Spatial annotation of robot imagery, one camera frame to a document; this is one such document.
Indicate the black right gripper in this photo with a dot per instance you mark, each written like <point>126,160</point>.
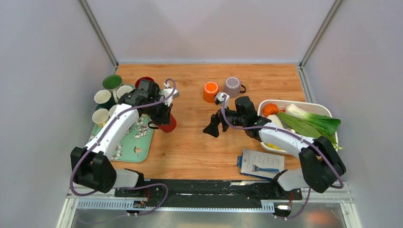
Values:
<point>212,128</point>

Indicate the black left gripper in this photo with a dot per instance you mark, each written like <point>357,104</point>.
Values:
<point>165,118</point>

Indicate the black skull mug red inside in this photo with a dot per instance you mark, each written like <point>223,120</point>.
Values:
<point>143,78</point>

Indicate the pink octagonal mug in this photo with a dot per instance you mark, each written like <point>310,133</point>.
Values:
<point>122,90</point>

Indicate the cream floral mug green inside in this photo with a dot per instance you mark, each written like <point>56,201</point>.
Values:
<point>112,82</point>

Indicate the orange mug black handle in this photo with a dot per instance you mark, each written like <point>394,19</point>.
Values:
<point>210,90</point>

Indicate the red mug black handle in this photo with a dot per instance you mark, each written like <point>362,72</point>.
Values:
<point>166,128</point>

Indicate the dark green octagonal mug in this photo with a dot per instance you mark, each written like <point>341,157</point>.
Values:
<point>104,99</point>

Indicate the mauve mug black handle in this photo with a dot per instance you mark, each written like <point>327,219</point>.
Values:
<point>233,87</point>

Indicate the yellow mug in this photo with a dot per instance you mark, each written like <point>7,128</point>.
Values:
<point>100,117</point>

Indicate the dark blue octagonal mug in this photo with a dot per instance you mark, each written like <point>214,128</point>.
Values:
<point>112,110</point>

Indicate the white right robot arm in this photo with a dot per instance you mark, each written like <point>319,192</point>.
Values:
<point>320,165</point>

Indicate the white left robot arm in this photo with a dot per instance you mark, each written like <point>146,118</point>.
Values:
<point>92,170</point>

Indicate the green floral serving tray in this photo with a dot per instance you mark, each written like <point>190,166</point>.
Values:
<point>135,144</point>

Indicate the small orange pumpkin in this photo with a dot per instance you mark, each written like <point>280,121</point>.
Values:
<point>270,109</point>

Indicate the blue razor package card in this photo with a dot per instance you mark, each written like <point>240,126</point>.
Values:
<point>260,164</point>

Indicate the green bok choy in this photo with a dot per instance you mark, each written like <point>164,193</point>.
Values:
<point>309,124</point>

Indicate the white vegetable basin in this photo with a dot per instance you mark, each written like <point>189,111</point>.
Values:
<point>282,104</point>

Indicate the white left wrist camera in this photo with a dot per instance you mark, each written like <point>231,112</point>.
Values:
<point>169,94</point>

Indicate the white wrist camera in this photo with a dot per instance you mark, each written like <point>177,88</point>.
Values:
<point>169,94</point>
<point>222,98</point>

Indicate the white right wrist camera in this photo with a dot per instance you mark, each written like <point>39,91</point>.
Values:
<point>222,98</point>

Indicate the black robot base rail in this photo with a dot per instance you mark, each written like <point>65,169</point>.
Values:
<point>213,194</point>

